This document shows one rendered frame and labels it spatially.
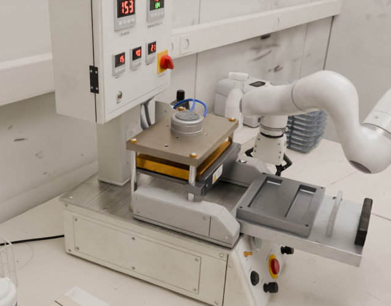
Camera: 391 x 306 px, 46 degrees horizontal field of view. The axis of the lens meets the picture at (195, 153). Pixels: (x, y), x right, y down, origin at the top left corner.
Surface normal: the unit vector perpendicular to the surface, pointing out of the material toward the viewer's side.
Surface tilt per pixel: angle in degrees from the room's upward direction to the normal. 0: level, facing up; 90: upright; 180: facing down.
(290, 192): 0
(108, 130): 90
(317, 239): 0
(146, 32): 90
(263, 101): 73
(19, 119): 90
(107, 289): 0
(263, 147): 91
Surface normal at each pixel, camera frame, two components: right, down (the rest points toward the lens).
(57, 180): 0.81, 0.29
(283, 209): 0.06, -0.90
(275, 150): -0.35, 0.39
